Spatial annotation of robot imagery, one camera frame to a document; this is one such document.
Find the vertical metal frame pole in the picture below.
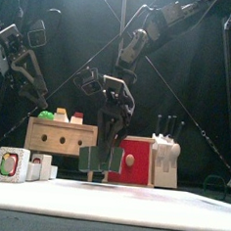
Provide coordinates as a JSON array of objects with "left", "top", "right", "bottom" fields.
[{"left": 116, "top": 0, "right": 128, "bottom": 62}]

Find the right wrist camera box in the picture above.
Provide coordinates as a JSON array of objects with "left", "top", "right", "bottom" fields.
[{"left": 72, "top": 66, "right": 107, "bottom": 98}]

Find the green toy sushi roll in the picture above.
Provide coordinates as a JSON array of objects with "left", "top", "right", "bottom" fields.
[{"left": 76, "top": 143, "right": 125, "bottom": 176}]

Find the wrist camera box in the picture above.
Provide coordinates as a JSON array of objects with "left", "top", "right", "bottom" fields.
[
  {"left": 25, "top": 18, "right": 50, "bottom": 50},
  {"left": 72, "top": 66, "right": 107, "bottom": 98}
]

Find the yellow topped toy nigiri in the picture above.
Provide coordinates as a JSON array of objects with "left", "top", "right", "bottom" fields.
[{"left": 52, "top": 107, "right": 70, "bottom": 123}]

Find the black frame bar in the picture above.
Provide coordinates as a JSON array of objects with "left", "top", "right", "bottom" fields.
[{"left": 210, "top": 11, "right": 231, "bottom": 157}]

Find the dark green ring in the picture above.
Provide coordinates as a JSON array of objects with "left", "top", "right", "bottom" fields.
[{"left": 202, "top": 173, "right": 229, "bottom": 202}]

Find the red topped toy nigiri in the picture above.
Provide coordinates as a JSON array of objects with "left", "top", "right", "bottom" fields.
[{"left": 69, "top": 111, "right": 85, "bottom": 125}]

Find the small toy sushi slice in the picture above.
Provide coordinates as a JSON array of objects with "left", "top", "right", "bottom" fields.
[{"left": 29, "top": 152, "right": 54, "bottom": 182}]

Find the white cutting board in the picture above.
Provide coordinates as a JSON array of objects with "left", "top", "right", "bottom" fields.
[{"left": 0, "top": 173, "right": 231, "bottom": 231}]

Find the small white toy block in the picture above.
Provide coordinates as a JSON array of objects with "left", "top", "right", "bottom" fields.
[
  {"left": 24, "top": 161, "right": 42, "bottom": 183},
  {"left": 49, "top": 164, "right": 60, "bottom": 182}
]

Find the large speckled toy sushi slice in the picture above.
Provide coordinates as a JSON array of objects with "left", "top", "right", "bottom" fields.
[{"left": 0, "top": 146, "right": 31, "bottom": 185}]

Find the white wooden utensil block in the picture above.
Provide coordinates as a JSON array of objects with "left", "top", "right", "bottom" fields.
[{"left": 147, "top": 132, "right": 183, "bottom": 190}]

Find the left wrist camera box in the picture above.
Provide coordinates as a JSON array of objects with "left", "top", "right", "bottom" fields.
[{"left": 25, "top": 18, "right": 50, "bottom": 50}]

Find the red wooden box with knob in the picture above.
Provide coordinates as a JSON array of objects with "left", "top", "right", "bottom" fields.
[{"left": 102, "top": 133, "right": 158, "bottom": 188}]

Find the wooden stand with holes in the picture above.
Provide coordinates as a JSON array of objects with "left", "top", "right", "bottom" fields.
[{"left": 21, "top": 115, "right": 99, "bottom": 183}]

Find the green toy sushi piece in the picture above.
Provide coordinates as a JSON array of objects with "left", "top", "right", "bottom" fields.
[{"left": 37, "top": 110, "right": 56, "bottom": 121}]

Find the diagonal metal brace rod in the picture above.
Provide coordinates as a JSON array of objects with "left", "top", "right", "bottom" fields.
[
  {"left": 80, "top": 0, "right": 231, "bottom": 178},
  {"left": 0, "top": 0, "right": 164, "bottom": 167}
]

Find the black utensil handle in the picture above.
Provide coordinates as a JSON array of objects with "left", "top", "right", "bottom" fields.
[
  {"left": 169, "top": 115, "right": 178, "bottom": 139},
  {"left": 174, "top": 120, "right": 186, "bottom": 144},
  {"left": 164, "top": 115, "right": 172, "bottom": 137},
  {"left": 156, "top": 114, "right": 162, "bottom": 137}
]

